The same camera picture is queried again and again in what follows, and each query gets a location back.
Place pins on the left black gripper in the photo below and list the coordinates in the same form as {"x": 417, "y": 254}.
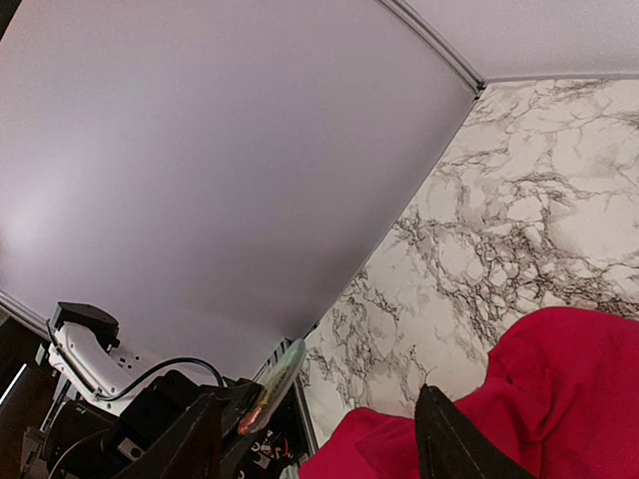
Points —
{"x": 254, "y": 444}

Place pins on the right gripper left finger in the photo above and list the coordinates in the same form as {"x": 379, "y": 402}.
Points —
{"x": 190, "y": 448}

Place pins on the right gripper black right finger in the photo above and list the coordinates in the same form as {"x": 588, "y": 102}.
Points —
{"x": 450, "y": 446}

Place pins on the red t-shirt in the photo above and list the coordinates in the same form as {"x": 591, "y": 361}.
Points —
{"x": 560, "y": 398}

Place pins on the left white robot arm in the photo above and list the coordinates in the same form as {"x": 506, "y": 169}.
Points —
{"x": 140, "y": 416}

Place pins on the left aluminium frame post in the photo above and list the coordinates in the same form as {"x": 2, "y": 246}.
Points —
{"x": 414, "y": 21}

